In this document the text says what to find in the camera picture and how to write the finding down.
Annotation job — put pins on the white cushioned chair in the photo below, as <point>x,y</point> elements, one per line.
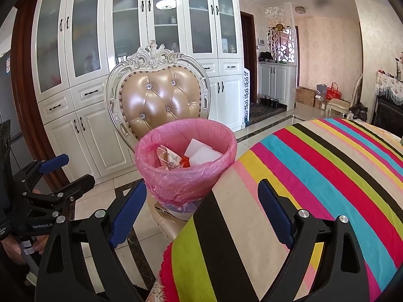
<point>340,103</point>

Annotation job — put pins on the red gift bag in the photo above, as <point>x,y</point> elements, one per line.
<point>333,92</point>

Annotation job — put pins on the striped colourful tablecloth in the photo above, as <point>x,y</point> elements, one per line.
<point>314,179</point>

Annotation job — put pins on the white foam block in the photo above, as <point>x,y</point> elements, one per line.
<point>196,146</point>

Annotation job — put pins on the cream tufted leather chair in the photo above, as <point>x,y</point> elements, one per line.
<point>157,97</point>

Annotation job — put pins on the black piano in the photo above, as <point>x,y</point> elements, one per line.
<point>388,114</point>

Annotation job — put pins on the small cardboard box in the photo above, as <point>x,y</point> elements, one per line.
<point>321,103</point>

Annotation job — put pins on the person's left hand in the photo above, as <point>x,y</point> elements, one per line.
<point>14,251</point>

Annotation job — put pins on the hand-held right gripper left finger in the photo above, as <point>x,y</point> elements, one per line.
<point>129,214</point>

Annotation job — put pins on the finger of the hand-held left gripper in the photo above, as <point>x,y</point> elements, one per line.
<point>53,162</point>
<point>75,184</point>

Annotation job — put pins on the white display cabinet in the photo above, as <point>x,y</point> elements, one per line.
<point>94,69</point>

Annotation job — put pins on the white carved screen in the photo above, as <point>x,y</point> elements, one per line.
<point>280,34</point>

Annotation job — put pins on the dark clothing pile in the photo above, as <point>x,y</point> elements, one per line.
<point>358,110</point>

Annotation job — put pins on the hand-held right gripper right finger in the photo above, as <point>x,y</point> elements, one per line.
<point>277,214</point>

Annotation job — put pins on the grey gift bag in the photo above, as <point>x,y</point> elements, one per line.
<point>321,89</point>

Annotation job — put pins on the white bubble foam sheet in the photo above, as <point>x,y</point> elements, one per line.
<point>206,157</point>

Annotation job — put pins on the white patterned floor appliance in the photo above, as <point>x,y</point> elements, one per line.
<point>246,97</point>

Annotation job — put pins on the row of dark shoes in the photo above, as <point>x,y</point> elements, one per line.
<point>269,101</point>

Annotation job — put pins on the pink printed wrapper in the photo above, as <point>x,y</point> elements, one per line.
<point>168,159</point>

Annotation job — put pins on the dark patterned rug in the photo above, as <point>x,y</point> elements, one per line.
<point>267,111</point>

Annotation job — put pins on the round ceiling lamp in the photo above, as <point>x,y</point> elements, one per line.
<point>299,9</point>

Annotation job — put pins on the white shoe cabinet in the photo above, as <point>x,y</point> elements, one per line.
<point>274,81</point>

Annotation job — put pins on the pink lined trash bin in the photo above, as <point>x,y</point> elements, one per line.
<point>189,179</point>

